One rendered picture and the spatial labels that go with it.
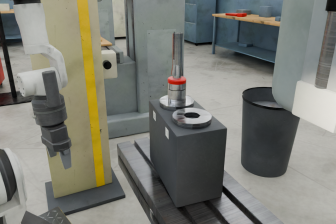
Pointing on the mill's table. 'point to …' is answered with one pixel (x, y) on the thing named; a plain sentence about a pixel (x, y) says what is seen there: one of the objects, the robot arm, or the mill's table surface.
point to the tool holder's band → (177, 80)
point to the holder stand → (187, 150)
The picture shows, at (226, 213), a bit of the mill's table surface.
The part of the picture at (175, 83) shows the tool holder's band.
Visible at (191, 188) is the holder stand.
